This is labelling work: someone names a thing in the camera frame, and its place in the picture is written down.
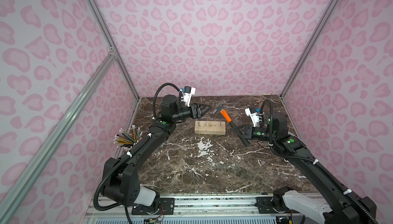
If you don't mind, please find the pink cup of pencils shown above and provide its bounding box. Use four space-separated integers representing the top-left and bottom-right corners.
113 125 143 154

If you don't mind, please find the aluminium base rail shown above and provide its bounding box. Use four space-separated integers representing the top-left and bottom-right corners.
82 192 303 224

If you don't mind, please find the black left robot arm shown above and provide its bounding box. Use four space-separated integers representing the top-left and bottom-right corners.
93 83 210 213

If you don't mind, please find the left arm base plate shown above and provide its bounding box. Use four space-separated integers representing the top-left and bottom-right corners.
132 197 175 215

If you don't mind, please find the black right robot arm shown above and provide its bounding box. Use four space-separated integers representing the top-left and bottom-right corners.
229 99 377 224

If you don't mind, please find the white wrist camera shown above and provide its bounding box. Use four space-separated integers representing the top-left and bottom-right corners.
181 86 196 107
245 107 261 127

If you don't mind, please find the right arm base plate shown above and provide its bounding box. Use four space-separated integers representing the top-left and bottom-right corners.
254 196 293 214

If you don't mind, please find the light wooden block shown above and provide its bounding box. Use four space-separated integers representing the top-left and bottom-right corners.
194 121 226 135

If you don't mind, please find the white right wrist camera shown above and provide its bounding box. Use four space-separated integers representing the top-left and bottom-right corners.
245 107 261 127

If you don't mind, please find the orange black claw hammer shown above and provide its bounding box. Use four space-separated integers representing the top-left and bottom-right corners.
212 103 241 138

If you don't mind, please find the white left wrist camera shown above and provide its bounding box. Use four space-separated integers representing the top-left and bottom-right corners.
181 86 196 107

